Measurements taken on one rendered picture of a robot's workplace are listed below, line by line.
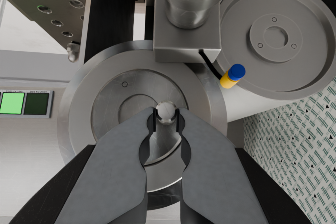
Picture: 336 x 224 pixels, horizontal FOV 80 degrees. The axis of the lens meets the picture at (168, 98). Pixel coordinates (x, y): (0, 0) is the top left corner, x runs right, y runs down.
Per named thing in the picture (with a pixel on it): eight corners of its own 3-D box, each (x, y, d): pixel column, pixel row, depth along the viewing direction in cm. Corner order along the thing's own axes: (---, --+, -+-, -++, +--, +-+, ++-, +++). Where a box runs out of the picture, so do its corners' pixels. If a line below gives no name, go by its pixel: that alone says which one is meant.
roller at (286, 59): (333, -20, 19) (355, 103, 17) (240, 71, 44) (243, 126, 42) (209, -22, 19) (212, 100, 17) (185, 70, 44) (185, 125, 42)
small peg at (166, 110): (182, 114, 13) (163, 126, 13) (179, 119, 15) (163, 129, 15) (169, 96, 13) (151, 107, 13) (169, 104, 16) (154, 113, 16)
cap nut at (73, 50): (78, 43, 51) (76, 59, 50) (84, 49, 55) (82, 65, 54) (64, 43, 51) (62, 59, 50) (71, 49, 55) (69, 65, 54)
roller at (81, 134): (201, 42, 17) (223, 183, 15) (181, 101, 43) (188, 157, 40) (67, 56, 17) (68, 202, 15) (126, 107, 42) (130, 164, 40)
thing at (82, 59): (100, -81, 23) (82, 77, 19) (133, 31, 46) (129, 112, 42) (95, -81, 23) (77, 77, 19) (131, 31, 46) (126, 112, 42)
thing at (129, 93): (97, 66, 16) (189, 71, 16) (104, 74, 18) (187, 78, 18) (83, 162, 15) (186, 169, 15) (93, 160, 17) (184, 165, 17)
